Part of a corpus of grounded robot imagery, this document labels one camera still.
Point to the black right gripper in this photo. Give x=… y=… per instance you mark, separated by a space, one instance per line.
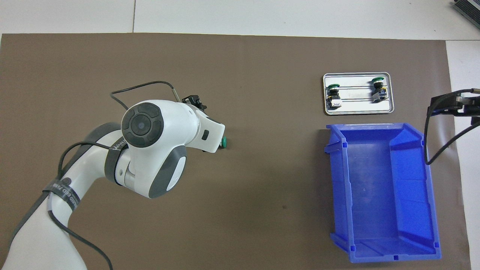
x=476 y=110

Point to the green push button switch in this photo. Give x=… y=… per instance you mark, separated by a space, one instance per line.
x=225 y=143

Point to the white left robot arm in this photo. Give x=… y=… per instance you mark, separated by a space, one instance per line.
x=157 y=150

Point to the green push button blue block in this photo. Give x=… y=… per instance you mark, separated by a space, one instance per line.
x=378 y=90

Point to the green push button white block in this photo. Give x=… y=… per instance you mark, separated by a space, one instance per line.
x=333 y=98

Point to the brown table mat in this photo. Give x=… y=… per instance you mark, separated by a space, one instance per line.
x=262 y=93

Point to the silver metal tray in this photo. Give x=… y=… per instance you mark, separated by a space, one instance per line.
x=360 y=108

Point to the grey ribbed device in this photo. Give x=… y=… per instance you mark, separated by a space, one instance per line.
x=468 y=7

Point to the blue plastic storage bin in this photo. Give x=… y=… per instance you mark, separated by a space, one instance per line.
x=375 y=195

